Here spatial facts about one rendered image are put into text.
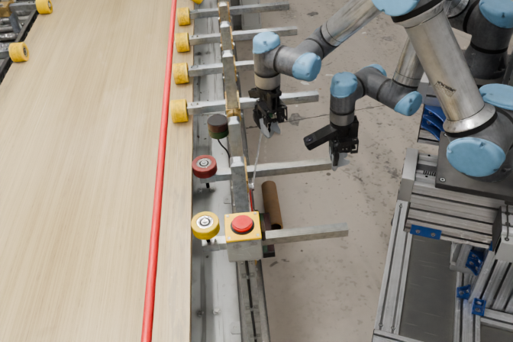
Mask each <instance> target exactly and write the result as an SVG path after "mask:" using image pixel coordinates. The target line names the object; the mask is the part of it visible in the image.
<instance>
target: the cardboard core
mask: <svg viewBox="0 0 513 342"><path fill-rule="evenodd" d="M261 187H262V193H263V204H264V209H265V213H267V212H269V216H270V222H271V228H272V231H274V230H281V229H283V226H282V217H281V212H280V207H279V199H278V194H277V190H276V184H275V183H274V181H265V182H264V183H263V184H262V185H261Z"/></svg>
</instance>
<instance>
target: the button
mask: <svg viewBox="0 0 513 342"><path fill-rule="evenodd" d="M252 225H253V222H252V219H251V218H250V217H249V216H247V215H239V216H237V217H236V218H234V220H233V221H232V227H233V229H234V230H235V231H238V232H245V231H248V230H249V229H251V227H252Z"/></svg>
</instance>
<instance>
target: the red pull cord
mask: <svg viewBox="0 0 513 342"><path fill-rule="evenodd" d="M176 2H177V0H172V6H171V15H170V23H169V39H168V48H167V57H166V73H165V81H164V90H163V106H162V114H161V123H160V139H159V148H158V157H157V165H156V182H155V190H154V199H153V215H152V224H151V232H150V249H149V257H148V266H147V282H146V291H145V299H144V316H143V324H142V332H141V341H140V342H152V334H153V313H154V303H155V292H156V272H157V261H158V251H159V240H160V220H161V209H162V199H163V178H164V168H165V157H166V137H167V126H168V116H169V96H170V85H171V74H172V64H173V44H174V33H175V22H176Z"/></svg>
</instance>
